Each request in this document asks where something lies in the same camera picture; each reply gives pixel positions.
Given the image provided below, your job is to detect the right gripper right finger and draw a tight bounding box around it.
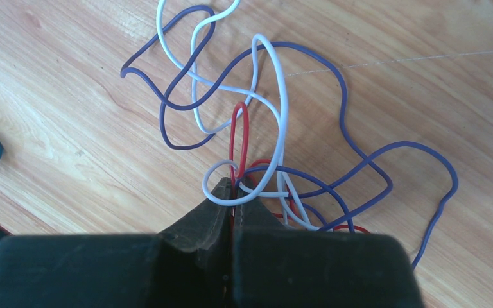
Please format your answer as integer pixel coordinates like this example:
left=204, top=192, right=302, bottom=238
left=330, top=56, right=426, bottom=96
left=231, top=198, right=424, bottom=307

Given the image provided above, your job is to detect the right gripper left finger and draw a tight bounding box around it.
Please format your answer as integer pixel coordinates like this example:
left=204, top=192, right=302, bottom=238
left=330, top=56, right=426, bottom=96
left=0, top=200, right=231, bottom=307

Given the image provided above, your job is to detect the red wire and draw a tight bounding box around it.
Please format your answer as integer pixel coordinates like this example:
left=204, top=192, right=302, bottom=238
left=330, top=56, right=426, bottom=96
left=229, top=101, right=370, bottom=235

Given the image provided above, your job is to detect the white wire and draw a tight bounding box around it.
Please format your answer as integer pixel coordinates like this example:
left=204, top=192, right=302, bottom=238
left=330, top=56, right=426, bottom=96
left=156, top=0, right=320, bottom=232

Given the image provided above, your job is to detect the dark purple wire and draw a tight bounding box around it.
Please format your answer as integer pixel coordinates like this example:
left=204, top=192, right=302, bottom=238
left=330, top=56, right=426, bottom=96
left=120, top=4, right=459, bottom=271

